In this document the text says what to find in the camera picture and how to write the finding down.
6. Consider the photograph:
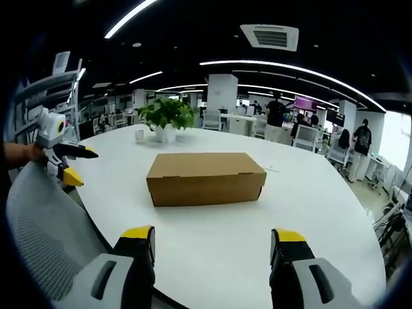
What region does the brown cardboard shoe box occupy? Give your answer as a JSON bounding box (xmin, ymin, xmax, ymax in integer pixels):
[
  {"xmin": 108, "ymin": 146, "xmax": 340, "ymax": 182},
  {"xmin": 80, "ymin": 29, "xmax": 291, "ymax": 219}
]
[{"xmin": 145, "ymin": 152, "xmax": 268, "ymax": 207}]

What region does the grey mesh office chair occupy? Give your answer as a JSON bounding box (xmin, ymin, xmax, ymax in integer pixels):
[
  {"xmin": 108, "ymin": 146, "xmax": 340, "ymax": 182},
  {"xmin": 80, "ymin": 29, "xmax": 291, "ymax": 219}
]
[{"xmin": 5, "ymin": 160, "xmax": 112, "ymax": 303}]

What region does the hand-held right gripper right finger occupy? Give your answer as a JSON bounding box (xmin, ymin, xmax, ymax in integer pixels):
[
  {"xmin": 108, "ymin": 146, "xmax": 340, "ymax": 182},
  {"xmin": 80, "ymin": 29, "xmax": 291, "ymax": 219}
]
[{"xmin": 269, "ymin": 228, "xmax": 364, "ymax": 309}]

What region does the white office chair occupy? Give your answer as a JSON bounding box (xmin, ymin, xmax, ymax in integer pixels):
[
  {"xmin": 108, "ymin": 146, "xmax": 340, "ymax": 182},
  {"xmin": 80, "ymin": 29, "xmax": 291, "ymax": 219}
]
[
  {"xmin": 202, "ymin": 110, "xmax": 222, "ymax": 131},
  {"xmin": 326, "ymin": 141, "xmax": 350, "ymax": 176},
  {"xmin": 292, "ymin": 124, "xmax": 321, "ymax": 153}
]

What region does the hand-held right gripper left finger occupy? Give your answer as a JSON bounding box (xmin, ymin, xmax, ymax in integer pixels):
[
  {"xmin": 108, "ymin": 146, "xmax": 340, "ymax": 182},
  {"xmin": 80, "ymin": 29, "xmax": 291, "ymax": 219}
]
[{"xmin": 71, "ymin": 225, "xmax": 156, "ymax": 309}]

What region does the white square pillar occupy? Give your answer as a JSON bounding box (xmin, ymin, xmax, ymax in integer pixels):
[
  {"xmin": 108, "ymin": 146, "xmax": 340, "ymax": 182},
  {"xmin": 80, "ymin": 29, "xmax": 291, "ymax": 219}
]
[{"xmin": 207, "ymin": 73, "xmax": 239, "ymax": 114}]

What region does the green potted plant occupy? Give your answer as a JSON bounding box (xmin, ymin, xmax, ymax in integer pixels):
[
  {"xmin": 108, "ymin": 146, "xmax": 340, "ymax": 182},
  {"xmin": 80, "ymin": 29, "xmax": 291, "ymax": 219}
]
[{"xmin": 137, "ymin": 98, "xmax": 196, "ymax": 144}]

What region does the purple wall screen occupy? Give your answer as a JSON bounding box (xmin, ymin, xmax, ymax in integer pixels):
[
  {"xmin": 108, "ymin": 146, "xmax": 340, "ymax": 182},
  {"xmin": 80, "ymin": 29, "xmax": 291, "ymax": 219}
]
[{"xmin": 294, "ymin": 95, "xmax": 318, "ymax": 115}]

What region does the white metal shelving rack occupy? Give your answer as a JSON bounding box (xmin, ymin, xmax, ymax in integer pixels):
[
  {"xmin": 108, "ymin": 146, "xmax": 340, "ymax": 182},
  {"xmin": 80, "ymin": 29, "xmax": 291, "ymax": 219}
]
[{"xmin": 12, "ymin": 50, "xmax": 85, "ymax": 144}]

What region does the ceiling air conditioner vent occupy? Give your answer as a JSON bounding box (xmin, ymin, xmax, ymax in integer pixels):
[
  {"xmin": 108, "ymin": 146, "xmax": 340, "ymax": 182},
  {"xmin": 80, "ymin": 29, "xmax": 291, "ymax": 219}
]
[{"xmin": 239, "ymin": 24, "xmax": 300, "ymax": 52}]

